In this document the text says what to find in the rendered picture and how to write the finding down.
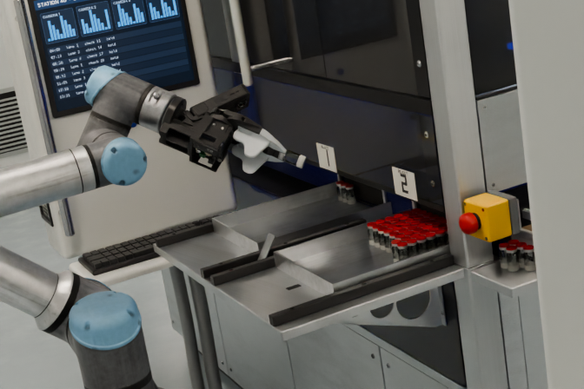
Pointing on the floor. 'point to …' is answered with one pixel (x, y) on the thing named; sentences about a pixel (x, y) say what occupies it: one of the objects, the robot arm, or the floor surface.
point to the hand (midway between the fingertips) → (279, 149)
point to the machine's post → (460, 158)
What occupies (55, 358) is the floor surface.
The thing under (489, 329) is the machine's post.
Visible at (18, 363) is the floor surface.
